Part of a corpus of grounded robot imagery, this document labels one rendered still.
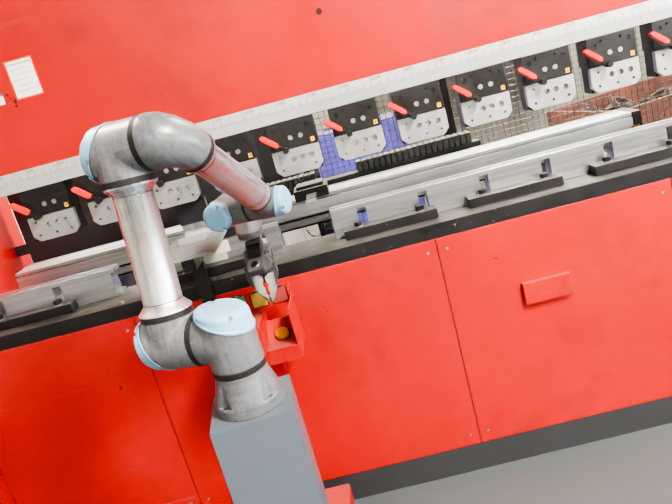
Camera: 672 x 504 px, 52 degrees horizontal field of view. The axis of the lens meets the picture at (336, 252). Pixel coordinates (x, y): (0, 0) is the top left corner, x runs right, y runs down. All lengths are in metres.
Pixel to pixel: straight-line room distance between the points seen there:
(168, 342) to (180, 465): 1.02
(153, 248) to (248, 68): 0.84
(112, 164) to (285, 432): 0.65
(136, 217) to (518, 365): 1.36
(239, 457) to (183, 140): 0.65
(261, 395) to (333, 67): 1.08
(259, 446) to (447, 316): 0.93
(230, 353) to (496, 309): 1.06
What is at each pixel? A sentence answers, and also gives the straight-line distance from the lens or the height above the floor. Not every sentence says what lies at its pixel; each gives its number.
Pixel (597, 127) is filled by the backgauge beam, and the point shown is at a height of 0.96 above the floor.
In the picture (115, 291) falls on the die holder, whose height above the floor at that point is 0.89.
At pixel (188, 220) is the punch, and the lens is 2.26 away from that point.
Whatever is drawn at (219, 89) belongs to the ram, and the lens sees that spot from 2.16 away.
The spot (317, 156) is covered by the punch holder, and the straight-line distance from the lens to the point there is 2.15.
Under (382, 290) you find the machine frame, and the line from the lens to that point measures 2.15.
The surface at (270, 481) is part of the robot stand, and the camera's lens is 1.52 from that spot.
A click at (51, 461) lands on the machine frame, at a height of 0.42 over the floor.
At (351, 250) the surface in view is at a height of 0.86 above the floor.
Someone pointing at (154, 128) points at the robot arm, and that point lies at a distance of 1.40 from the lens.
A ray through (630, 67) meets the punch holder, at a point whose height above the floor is 1.16.
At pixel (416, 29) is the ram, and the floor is 1.44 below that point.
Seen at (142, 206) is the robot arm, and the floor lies 1.24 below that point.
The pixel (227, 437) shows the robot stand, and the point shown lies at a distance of 1.47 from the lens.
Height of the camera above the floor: 1.43
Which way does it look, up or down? 15 degrees down
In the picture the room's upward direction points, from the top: 15 degrees counter-clockwise
